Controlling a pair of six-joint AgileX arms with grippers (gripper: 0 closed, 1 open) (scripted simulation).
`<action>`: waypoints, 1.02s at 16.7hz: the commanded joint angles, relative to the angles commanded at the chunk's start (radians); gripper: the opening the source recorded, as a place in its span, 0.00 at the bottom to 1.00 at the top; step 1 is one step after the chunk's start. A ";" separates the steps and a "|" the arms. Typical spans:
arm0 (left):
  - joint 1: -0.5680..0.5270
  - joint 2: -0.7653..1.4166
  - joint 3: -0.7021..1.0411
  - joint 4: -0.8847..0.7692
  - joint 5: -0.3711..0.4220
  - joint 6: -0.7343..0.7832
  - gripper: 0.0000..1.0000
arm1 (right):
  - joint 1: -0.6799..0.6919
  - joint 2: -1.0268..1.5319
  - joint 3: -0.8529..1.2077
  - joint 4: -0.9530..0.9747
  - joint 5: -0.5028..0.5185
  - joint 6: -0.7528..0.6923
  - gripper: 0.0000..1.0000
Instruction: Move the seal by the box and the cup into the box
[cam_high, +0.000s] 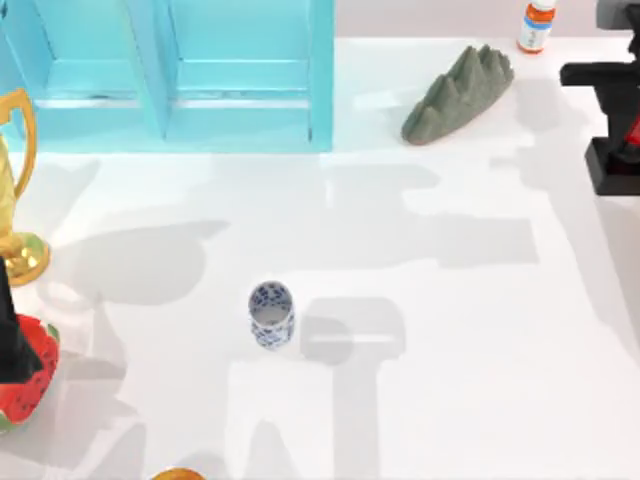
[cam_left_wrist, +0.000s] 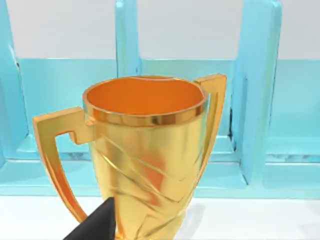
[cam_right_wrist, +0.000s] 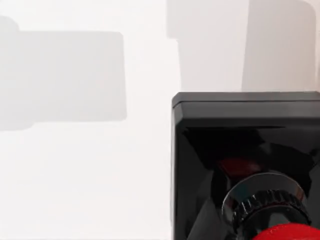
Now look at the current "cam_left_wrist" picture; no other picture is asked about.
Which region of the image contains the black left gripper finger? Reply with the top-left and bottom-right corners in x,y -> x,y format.
60,197 -> 118,240

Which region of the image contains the gold trophy cup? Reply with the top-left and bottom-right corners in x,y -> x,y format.
32,73 -> 228,240

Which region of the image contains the light blue rack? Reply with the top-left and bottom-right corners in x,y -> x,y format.
0,0 -> 320,199

